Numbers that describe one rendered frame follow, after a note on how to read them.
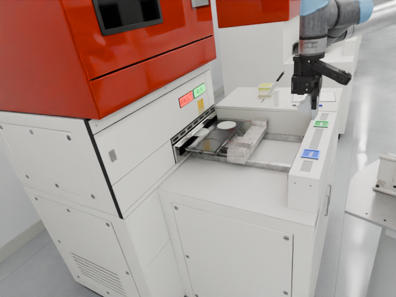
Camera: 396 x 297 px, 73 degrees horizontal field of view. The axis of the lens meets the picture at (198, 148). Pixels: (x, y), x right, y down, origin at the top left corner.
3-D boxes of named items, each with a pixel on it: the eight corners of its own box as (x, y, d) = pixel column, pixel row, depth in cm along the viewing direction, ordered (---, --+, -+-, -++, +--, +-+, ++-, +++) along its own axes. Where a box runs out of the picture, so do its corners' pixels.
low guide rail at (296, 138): (215, 134, 154) (215, 129, 152) (217, 132, 155) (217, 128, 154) (309, 144, 129) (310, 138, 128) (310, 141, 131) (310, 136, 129)
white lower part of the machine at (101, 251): (78, 289, 173) (20, 185, 135) (155, 207, 233) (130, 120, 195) (167, 340, 138) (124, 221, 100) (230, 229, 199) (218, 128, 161)
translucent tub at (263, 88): (257, 98, 153) (257, 86, 150) (261, 93, 159) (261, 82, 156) (271, 98, 150) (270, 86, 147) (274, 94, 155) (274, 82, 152)
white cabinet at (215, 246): (187, 304, 153) (156, 190, 115) (246, 200, 225) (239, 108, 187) (306, 362, 122) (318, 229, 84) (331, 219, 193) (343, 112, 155)
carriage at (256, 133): (227, 162, 120) (226, 156, 118) (254, 127, 147) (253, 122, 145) (244, 164, 116) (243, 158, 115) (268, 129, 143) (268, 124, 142)
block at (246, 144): (234, 147, 125) (233, 141, 124) (237, 143, 127) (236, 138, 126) (250, 148, 121) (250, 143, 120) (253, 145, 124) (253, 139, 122)
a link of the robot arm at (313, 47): (328, 34, 79) (324, 39, 73) (327, 50, 81) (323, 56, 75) (301, 36, 82) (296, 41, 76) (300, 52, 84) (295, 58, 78)
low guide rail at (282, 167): (192, 157, 134) (191, 152, 132) (194, 155, 135) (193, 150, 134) (297, 174, 109) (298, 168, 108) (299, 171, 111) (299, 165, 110)
